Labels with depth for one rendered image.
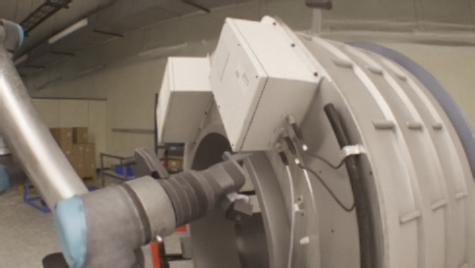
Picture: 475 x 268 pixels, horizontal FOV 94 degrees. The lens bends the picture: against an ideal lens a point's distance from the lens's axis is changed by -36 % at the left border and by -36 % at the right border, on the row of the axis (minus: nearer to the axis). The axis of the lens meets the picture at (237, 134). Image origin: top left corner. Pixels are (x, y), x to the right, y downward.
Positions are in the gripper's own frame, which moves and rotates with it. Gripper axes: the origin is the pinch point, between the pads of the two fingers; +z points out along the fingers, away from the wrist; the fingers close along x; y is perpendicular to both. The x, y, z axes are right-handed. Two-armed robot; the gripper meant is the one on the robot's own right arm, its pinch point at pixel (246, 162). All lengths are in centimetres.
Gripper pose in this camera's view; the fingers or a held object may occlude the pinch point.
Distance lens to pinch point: 58.1
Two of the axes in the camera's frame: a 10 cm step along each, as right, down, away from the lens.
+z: 6.8, -1.7, 7.1
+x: 4.3, -7.0, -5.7
